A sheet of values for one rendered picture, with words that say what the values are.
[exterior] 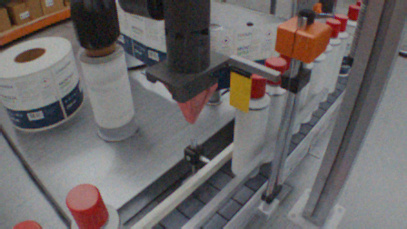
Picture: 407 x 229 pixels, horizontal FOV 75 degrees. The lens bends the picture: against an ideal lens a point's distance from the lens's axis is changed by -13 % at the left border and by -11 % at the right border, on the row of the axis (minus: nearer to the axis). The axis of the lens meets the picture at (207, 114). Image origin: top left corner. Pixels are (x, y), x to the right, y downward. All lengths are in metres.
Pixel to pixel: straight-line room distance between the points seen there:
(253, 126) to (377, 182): 0.34
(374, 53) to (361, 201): 0.35
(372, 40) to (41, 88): 0.61
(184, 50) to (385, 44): 0.23
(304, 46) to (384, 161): 0.50
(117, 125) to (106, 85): 0.10
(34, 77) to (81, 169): 0.21
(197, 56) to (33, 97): 0.42
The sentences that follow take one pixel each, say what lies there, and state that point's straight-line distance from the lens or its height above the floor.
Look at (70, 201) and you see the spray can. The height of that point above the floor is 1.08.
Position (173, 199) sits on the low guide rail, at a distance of 0.48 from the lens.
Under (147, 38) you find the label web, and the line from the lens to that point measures 0.77.
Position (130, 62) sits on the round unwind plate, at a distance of 0.90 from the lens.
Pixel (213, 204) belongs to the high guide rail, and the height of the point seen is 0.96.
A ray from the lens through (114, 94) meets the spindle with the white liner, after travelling 0.58.
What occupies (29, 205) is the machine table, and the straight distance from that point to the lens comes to 0.66.
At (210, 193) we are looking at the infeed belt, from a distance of 0.53.
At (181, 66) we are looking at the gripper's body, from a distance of 0.37.
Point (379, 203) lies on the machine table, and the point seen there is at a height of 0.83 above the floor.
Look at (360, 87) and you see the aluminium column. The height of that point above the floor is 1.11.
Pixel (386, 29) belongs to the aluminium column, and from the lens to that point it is 0.37.
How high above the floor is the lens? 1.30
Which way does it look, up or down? 38 degrees down
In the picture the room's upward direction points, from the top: straight up
